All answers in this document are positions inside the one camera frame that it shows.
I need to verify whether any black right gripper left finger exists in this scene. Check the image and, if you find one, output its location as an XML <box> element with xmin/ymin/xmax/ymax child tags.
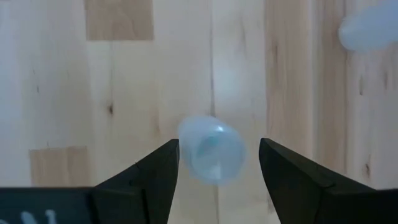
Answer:
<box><xmin>91</xmin><ymin>138</ymin><xmax>181</xmax><ymax>224</ymax></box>

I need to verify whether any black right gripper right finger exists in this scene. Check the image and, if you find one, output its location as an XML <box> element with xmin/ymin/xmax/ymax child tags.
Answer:
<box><xmin>258</xmin><ymin>138</ymin><xmax>398</xmax><ymax>224</ymax></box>

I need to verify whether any translucent plastic medicine bottle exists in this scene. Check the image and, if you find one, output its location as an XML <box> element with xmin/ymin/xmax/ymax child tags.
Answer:
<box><xmin>337</xmin><ymin>0</ymin><xmax>398</xmax><ymax>54</ymax></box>
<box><xmin>177</xmin><ymin>114</ymin><xmax>248</xmax><ymax>187</ymax></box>

